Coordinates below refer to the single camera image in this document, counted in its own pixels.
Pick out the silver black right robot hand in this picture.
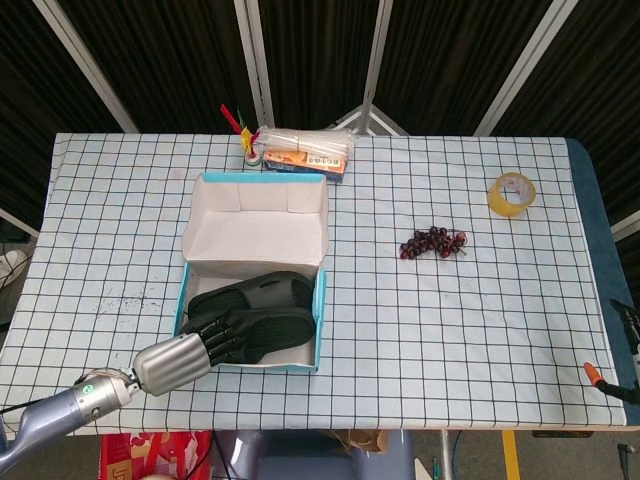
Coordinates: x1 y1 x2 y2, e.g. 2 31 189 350
610 298 640 371

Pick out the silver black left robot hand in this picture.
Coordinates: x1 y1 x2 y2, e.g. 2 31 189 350
132 309 237 397

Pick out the black rubber slipper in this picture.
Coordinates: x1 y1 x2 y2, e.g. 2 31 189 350
187 270 317 321
179 305 317 365

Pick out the light blue cardboard shoe box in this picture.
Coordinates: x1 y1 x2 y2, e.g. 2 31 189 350
171 171 329 374

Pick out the orange black spring clamp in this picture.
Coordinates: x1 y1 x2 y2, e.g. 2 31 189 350
583 362 640 401

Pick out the dark blue table pad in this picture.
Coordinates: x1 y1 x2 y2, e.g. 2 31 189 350
564 138 632 386

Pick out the grey blue plastic chair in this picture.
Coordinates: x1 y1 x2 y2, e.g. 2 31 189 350
214 428 416 480

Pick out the yellow packing tape roll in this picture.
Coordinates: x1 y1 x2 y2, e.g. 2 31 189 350
486 171 537 219

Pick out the white black checked tablecloth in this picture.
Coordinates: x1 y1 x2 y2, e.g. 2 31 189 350
0 132 631 437

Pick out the brown paper bag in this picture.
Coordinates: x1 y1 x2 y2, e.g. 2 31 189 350
327 428 390 456

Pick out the dark purple grape bunch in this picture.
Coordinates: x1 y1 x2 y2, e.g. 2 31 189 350
398 225 470 261

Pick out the metal table leg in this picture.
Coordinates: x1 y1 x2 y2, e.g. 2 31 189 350
438 430 455 480

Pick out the red yellow feather shuttlecock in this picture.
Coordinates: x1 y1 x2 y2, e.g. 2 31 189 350
219 103 264 170

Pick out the orange and blue packet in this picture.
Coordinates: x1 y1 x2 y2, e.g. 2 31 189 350
262 148 349 185

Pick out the bundle of clear plastic tubes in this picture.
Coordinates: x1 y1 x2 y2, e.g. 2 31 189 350
255 126 359 162

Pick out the black folding screen white frame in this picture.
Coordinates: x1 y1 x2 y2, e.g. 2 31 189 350
0 0 640 241

